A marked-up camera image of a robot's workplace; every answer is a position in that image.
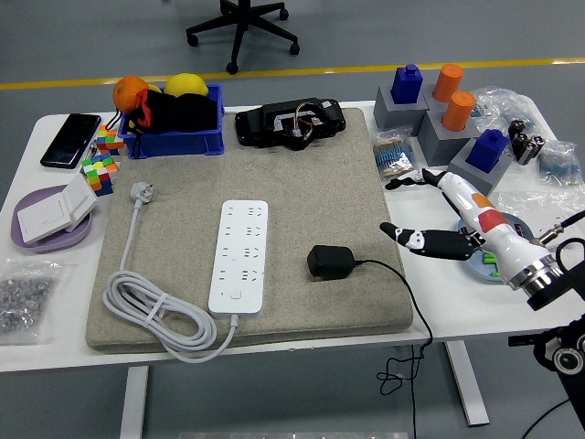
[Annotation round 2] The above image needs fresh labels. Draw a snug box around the black and red drawstring pouch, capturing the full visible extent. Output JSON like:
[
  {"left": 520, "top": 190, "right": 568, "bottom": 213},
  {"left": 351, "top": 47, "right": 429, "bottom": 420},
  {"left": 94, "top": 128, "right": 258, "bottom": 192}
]
[{"left": 107, "top": 88, "right": 219, "bottom": 159}]

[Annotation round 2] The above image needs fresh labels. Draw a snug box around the clear bag of metal nuts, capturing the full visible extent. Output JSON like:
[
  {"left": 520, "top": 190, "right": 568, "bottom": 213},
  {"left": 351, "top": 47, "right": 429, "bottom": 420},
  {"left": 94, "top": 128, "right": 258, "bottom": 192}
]
[{"left": 0, "top": 258, "right": 65, "bottom": 347}]

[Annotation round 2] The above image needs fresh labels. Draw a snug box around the large yellow citrus fruit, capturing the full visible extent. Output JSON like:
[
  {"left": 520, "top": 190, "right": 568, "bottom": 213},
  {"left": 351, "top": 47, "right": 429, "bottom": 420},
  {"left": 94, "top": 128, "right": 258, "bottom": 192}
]
[{"left": 164, "top": 72, "right": 210, "bottom": 98}]

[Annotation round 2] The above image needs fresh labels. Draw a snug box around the white table leg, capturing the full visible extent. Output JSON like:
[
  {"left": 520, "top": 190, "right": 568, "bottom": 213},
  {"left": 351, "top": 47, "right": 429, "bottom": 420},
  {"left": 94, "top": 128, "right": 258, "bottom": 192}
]
[
  {"left": 445, "top": 341, "right": 490, "bottom": 428},
  {"left": 119, "top": 365, "right": 150, "bottom": 439}
]

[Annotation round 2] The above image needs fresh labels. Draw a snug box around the small white switch panel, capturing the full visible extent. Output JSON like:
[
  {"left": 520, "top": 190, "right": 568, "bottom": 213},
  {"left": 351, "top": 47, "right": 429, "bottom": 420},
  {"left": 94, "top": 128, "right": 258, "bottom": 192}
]
[{"left": 61, "top": 173, "right": 99, "bottom": 233}]

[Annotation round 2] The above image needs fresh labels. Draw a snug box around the grey block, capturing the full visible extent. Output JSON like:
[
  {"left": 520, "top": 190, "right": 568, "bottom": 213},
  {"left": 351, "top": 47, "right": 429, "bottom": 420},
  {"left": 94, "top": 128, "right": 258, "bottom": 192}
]
[
  {"left": 416, "top": 109, "right": 482, "bottom": 167},
  {"left": 445, "top": 136, "right": 516, "bottom": 198},
  {"left": 373, "top": 84, "right": 431, "bottom": 131},
  {"left": 420, "top": 83, "right": 458, "bottom": 112}
]

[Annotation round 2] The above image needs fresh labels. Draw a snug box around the small bag of resistors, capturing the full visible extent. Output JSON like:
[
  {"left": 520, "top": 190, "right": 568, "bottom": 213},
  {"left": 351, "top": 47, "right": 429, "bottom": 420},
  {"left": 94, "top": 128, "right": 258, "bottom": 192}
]
[
  {"left": 537, "top": 140, "right": 584, "bottom": 187},
  {"left": 372, "top": 127, "right": 424, "bottom": 182}
]

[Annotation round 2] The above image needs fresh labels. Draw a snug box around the clear plastic bag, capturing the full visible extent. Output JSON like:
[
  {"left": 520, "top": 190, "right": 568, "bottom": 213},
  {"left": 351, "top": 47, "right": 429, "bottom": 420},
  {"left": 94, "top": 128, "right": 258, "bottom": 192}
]
[{"left": 495, "top": 187, "right": 585, "bottom": 252}]

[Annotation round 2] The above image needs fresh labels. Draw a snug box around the grey-brown mat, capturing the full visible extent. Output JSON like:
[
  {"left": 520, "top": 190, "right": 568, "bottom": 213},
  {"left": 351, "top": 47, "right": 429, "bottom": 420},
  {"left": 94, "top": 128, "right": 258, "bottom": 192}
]
[{"left": 85, "top": 107, "right": 415, "bottom": 354}]

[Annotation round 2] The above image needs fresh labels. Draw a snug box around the black electronic device with wires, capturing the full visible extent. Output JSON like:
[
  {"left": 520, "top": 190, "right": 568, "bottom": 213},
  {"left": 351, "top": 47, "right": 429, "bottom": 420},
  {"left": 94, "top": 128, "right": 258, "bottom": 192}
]
[{"left": 234, "top": 97, "right": 347, "bottom": 151}]

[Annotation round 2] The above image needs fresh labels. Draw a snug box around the blue-grey plate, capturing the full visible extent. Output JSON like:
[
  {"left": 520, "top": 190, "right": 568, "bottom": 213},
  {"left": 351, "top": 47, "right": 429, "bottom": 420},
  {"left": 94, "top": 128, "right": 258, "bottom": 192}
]
[{"left": 456, "top": 212, "right": 531, "bottom": 285}]

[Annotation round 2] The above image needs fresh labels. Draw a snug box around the purple plate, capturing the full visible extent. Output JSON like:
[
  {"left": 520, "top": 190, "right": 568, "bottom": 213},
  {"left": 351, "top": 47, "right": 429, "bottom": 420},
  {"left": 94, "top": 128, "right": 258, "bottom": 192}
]
[{"left": 10, "top": 185, "right": 95, "bottom": 254}]

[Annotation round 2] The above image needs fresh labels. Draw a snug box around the black office chair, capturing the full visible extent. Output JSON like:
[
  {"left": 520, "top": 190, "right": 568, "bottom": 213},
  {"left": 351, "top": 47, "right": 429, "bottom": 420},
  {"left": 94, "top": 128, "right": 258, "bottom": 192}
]
[{"left": 186, "top": 0, "right": 301, "bottom": 76}]

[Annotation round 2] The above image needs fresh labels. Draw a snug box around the large bag of resistors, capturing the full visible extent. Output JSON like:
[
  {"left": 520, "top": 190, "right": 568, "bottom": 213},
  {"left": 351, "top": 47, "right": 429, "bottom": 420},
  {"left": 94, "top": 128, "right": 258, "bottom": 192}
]
[{"left": 470, "top": 85, "right": 543, "bottom": 134}]

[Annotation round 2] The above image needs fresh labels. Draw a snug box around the orange cylinder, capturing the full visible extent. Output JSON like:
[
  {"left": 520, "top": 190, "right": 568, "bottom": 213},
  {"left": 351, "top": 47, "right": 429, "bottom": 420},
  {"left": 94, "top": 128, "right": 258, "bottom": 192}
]
[
  {"left": 431, "top": 63, "right": 465, "bottom": 103},
  {"left": 441, "top": 91, "right": 477, "bottom": 133}
]

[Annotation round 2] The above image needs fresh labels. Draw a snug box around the large white switch panel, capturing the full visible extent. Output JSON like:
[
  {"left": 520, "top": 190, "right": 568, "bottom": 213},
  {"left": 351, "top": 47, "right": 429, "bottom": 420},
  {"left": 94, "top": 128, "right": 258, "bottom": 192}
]
[{"left": 16, "top": 191, "right": 74, "bottom": 245}]

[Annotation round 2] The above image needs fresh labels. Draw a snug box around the black plug with cord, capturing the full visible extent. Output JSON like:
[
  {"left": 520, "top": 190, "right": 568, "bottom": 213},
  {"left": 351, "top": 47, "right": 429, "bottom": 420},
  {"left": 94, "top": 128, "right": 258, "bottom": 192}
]
[{"left": 306, "top": 245, "right": 434, "bottom": 439}]

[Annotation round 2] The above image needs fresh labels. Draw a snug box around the colourful puzzle cube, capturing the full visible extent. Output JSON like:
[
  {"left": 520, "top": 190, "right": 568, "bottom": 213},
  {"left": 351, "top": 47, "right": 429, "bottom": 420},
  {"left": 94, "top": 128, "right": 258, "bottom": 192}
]
[
  {"left": 80, "top": 152, "right": 120, "bottom": 198},
  {"left": 95, "top": 123, "right": 125, "bottom": 156}
]

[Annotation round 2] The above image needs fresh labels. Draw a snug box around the blue peg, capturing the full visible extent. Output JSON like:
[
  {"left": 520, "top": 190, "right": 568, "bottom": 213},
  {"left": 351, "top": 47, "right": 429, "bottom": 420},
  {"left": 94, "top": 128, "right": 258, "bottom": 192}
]
[
  {"left": 464, "top": 129, "right": 510, "bottom": 175},
  {"left": 390, "top": 63, "right": 425, "bottom": 105}
]

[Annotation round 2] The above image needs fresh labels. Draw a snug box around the white power strip with cord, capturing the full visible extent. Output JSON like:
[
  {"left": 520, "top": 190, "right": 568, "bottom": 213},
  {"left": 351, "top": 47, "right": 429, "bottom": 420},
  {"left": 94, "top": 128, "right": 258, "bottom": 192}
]
[{"left": 101, "top": 181, "right": 270, "bottom": 365}]

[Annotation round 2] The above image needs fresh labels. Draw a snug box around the blue plastic bin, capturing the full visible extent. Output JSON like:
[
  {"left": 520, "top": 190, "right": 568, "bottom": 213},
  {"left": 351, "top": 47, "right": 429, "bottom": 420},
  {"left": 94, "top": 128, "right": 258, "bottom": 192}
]
[{"left": 117, "top": 82, "right": 227, "bottom": 160}]

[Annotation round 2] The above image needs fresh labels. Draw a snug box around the orange fruit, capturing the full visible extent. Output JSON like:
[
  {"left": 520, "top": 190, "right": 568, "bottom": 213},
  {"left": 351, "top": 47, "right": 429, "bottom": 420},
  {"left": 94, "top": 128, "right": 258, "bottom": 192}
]
[{"left": 112, "top": 75, "right": 151, "bottom": 114}]

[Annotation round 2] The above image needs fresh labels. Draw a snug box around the black smartphone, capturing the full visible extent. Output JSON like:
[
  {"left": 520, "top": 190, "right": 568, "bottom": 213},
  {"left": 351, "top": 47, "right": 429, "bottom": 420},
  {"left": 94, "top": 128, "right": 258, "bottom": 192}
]
[{"left": 39, "top": 112, "right": 102, "bottom": 170}]

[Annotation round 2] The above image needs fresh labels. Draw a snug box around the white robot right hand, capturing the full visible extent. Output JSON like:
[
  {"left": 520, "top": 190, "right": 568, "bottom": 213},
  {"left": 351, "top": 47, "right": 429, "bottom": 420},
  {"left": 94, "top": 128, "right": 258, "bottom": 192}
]
[{"left": 379, "top": 167, "right": 554, "bottom": 290}]

